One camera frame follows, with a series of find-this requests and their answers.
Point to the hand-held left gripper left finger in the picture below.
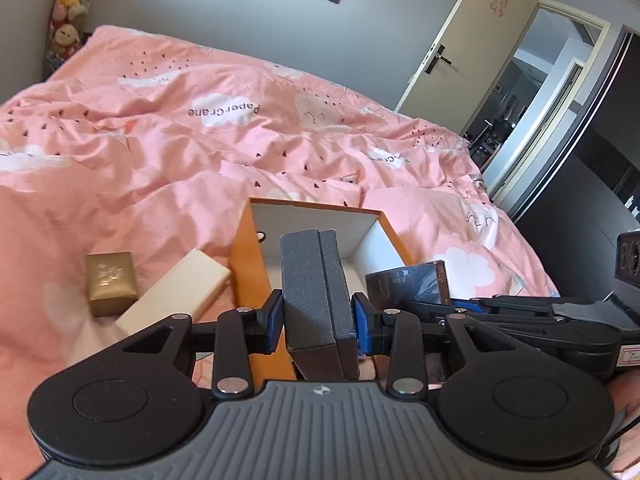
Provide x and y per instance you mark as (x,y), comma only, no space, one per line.
(272,317)

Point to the dark printed box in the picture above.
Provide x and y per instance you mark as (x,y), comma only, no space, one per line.
(410,280)

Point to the dark chair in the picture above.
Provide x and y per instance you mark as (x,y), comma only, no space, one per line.
(487,142)

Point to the long cream box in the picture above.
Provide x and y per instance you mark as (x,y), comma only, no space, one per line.
(175,290)

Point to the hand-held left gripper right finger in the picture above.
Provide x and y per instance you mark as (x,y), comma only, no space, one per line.
(361,320)

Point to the orange cardboard box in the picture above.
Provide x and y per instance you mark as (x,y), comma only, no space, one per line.
(247,270)

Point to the pink printed blanket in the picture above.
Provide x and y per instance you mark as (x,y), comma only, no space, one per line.
(150,160)

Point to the dark grey wardrobe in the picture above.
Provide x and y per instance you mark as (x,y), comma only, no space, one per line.
(575,185)

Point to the dark grey box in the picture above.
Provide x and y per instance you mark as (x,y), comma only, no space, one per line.
(310,300)

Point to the stack of plush toys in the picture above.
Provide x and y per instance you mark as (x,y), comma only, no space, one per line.
(70,10)

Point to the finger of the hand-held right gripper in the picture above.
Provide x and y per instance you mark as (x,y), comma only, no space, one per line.
(520,306)
(525,332)

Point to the cream door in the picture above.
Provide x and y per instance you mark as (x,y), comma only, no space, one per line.
(465,35)

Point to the small gold box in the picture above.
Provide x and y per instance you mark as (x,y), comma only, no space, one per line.
(110,280)

